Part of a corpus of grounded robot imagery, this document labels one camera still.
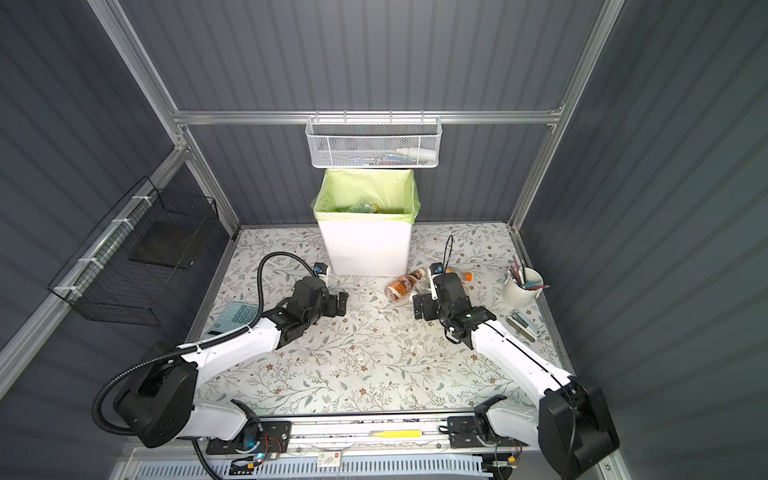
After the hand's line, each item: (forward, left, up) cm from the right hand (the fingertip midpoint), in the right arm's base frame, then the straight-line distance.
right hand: (433, 298), depth 86 cm
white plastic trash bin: (+16, +20, +4) cm, 26 cm away
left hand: (+2, +30, 0) cm, 30 cm away
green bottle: (+26, +20, +12) cm, 35 cm away
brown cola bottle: (+8, +9, -7) cm, 14 cm away
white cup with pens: (+7, -29, -4) cm, 30 cm away
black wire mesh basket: (-2, +76, +18) cm, 78 cm away
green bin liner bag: (+35, +20, +10) cm, 42 cm away
